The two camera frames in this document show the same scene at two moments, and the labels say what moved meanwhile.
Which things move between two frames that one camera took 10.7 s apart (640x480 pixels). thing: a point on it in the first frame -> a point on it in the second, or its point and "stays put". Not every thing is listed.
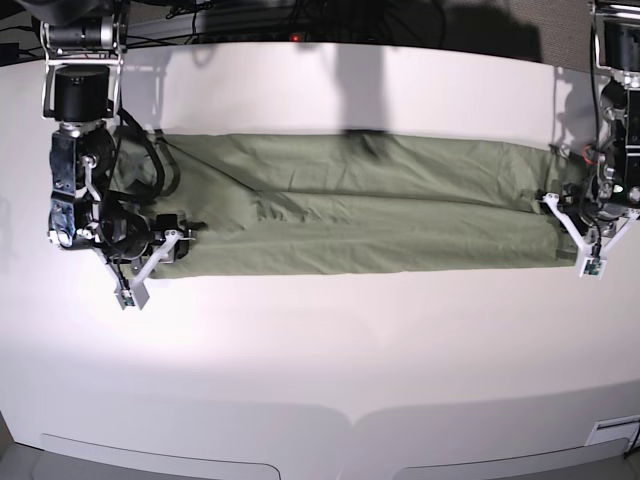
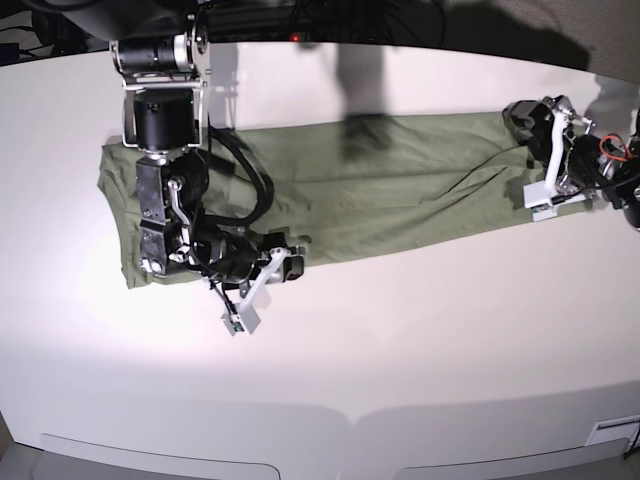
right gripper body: x=596 y=226 -> x=576 y=164
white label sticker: x=625 y=427 stays put
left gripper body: x=131 y=247 -> x=240 y=272
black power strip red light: x=253 y=27 stays put
